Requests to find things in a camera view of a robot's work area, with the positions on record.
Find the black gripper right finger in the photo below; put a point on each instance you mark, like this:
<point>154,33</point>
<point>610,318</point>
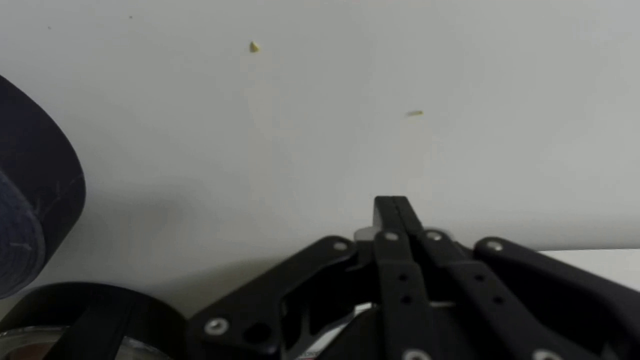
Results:
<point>537,306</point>

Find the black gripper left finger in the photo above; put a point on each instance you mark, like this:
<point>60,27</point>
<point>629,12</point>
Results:
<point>287,308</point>

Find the glass coffee pot black lid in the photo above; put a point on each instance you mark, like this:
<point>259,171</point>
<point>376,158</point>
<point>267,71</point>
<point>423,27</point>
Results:
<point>80,321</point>

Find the black tape roll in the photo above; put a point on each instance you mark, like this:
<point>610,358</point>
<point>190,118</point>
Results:
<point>43,189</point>

